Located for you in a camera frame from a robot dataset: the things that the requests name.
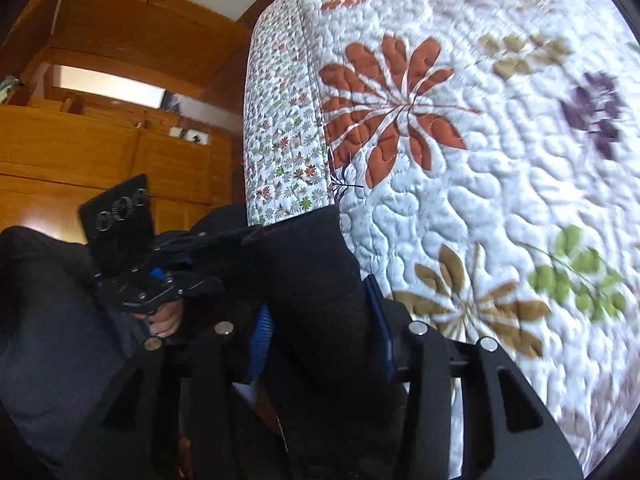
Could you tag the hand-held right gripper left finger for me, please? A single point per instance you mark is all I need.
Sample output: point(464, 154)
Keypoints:
point(260, 345)

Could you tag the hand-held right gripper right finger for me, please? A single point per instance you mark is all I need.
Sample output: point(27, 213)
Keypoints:
point(380, 320)

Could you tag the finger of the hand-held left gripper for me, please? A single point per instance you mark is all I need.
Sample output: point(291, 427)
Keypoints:
point(165, 292)
point(210, 242)

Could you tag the black pants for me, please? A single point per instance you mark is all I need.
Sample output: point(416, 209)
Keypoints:
point(310, 310)

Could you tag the person's left forearm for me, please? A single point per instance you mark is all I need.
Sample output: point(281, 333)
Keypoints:
point(60, 350)

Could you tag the person's left hand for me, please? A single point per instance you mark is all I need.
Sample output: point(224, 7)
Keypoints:
point(167, 322)

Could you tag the wooden wardrobe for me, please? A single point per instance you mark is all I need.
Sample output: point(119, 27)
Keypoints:
point(100, 160)

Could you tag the floral quilted bedspread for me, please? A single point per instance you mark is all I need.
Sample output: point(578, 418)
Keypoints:
point(500, 160)

